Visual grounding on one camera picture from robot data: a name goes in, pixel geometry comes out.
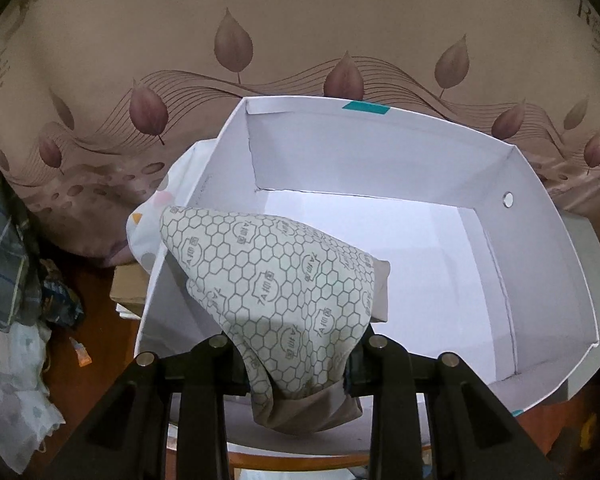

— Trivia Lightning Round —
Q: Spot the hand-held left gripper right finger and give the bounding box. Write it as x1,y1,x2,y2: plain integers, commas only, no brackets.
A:
345,334,556,480

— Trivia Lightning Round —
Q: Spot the brown cardboard box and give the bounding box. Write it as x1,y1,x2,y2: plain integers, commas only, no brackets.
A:
111,265,153,311

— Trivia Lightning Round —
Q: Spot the white dotted tablecloth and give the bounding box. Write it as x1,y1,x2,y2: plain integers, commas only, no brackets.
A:
126,140,216,273

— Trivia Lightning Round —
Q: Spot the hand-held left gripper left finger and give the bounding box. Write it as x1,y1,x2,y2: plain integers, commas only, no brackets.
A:
42,335,253,480

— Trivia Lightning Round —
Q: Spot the leaf print bed sheet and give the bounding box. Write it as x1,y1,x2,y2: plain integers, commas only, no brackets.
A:
0,0,600,271

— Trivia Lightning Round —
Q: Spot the orange wrapper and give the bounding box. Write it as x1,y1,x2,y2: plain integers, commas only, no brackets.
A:
69,336,93,367

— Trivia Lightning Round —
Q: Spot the grey plaid quilt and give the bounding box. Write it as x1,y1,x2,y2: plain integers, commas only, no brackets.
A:
0,145,36,331

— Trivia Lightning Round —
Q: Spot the white cardboard box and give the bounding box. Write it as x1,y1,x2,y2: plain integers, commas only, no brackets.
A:
134,95,600,456

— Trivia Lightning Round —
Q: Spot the wooden table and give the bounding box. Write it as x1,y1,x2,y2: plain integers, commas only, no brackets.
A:
167,385,600,480

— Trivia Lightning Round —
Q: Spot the flat white box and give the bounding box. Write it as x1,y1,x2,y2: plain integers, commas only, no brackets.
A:
114,302,146,321

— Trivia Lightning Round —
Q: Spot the blue snack packet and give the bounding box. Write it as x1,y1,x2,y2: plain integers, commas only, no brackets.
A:
39,260,85,328

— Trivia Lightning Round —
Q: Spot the white floral sheer cloth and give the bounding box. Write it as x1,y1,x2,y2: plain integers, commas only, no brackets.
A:
0,320,66,473

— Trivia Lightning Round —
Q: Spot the honeycomb print underwear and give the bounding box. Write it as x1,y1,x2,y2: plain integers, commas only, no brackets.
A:
159,204,392,435

